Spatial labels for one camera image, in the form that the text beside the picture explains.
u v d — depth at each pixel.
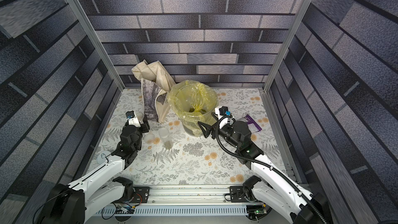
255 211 0.70
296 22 0.83
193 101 0.92
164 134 0.76
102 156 0.81
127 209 0.71
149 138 0.92
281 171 0.47
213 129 0.62
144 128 0.75
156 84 0.86
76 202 0.40
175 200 0.73
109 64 1.04
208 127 0.61
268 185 0.60
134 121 0.70
